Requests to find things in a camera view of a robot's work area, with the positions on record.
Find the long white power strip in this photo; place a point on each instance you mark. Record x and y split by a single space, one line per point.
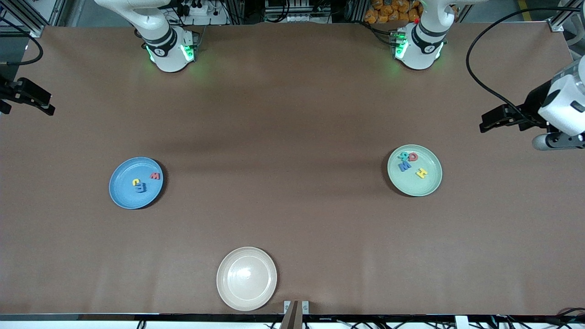
297 18

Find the beige plate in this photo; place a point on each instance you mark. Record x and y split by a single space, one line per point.
247 278

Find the aluminium frame profile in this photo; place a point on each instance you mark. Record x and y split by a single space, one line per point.
27 20
560 23

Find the blue foam letter M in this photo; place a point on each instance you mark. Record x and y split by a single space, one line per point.
405 167
141 188

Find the orange snack bags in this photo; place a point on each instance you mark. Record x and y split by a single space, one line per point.
388 11

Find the blue plate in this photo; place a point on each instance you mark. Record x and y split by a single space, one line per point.
128 192

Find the pale green plate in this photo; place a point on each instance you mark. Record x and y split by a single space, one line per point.
416 185

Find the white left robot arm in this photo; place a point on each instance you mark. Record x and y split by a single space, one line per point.
420 50

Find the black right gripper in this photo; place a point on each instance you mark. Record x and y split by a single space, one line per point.
10 90

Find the metal bracket with brown strip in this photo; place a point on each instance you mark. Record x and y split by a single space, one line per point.
292 315

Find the yellow foam letter H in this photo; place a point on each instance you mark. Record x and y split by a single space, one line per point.
421 172

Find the teal foam letter R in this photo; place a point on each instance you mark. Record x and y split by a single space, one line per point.
404 156

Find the white power strip with plugs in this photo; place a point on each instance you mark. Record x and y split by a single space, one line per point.
215 18

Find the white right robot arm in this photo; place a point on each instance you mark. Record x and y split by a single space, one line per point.
169 50

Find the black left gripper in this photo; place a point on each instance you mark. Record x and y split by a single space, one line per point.
533 105

